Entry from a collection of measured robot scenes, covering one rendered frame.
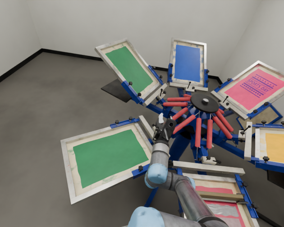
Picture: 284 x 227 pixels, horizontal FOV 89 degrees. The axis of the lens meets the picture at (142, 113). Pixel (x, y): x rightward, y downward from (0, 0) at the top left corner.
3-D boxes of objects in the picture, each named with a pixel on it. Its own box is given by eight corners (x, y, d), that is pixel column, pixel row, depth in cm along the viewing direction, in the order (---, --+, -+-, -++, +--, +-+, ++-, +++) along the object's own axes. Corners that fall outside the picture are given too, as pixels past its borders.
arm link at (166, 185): (165, 193, 67) (172, 185, 60) (142, 187, 68) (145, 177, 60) (166, 177, 73) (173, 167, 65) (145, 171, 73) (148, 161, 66)
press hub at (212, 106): (183, 173, 235) (231, 115, 142) (159, 170, 232) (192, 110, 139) (180, 152, 264) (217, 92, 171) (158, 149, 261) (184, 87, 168)
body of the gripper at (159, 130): (153, 131, 79) (149, 149, 70) (159, 121, 73) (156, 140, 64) (166, 136, 79) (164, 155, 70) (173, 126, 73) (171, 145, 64)
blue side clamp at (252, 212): (252, 219, 116) (258, 217, 111) (246, 219, 115) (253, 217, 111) (236, 181, 137) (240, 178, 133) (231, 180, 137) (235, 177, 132)
